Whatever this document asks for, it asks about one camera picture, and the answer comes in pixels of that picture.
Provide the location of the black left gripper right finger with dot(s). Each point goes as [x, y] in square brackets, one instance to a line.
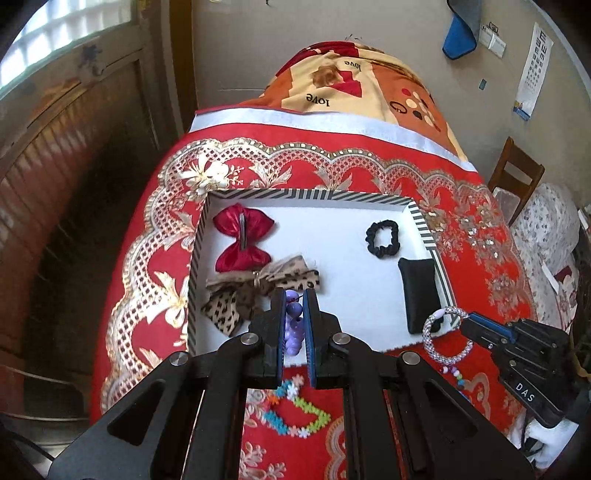
[325, 368]

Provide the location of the striped white shallow box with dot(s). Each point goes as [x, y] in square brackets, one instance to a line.
[328, 229]

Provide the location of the red satin bow clip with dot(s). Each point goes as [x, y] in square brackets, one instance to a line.
[247, 226]

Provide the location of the black velvet jewelry pillow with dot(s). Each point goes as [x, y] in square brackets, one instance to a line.
[420, 290]

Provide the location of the blue grey hanging cloth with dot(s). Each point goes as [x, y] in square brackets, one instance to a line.
[463, 34]

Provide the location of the orange cream love blanket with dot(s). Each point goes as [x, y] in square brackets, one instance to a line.
[347, 77]

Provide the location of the leopard print bow scrunchie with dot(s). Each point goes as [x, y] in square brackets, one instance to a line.
[234, 296]

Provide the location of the white floral fabric pile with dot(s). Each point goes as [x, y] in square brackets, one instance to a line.
[546, 233]

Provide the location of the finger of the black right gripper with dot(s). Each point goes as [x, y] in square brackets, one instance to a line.
[477, 333]
[489, 322]

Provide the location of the brown wooden chair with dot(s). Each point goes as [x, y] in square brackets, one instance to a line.
[514, 180]

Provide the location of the wooden slatted radiator cover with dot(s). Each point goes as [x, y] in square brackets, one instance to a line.
[66, 193]

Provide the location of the black fabric scrunchie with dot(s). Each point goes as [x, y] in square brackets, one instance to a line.
[382, 239]

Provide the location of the white wall switch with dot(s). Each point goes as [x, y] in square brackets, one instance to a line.
[492, 41]

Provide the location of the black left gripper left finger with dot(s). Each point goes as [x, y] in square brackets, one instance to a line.
[265, 365]

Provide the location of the white wall eye chart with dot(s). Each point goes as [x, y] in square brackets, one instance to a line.
[533, 74]

